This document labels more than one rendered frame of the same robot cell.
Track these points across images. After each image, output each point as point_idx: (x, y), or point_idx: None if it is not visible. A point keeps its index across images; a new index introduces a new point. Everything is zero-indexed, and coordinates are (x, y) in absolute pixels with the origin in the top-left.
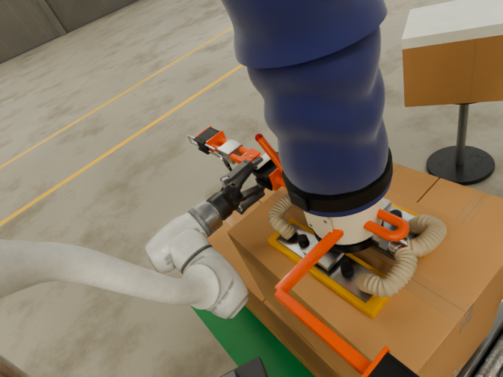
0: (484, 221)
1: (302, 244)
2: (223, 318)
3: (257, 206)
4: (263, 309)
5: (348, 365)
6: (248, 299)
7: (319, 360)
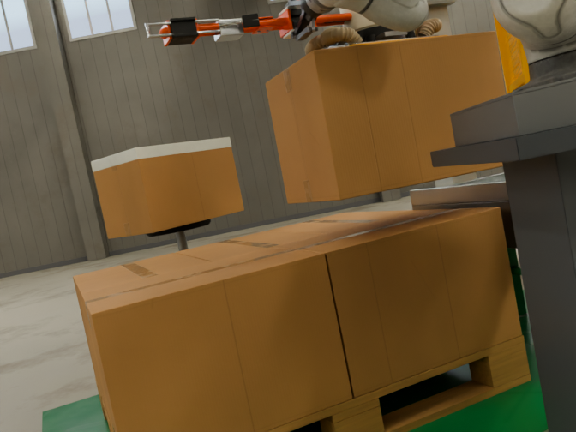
0: (334, 218)
1: (375, 37)
2: (427, 9)
3: (131, 283)
4: (315, 308)
5: (463, 105)
6: (264, 366)
7: (424, 250)
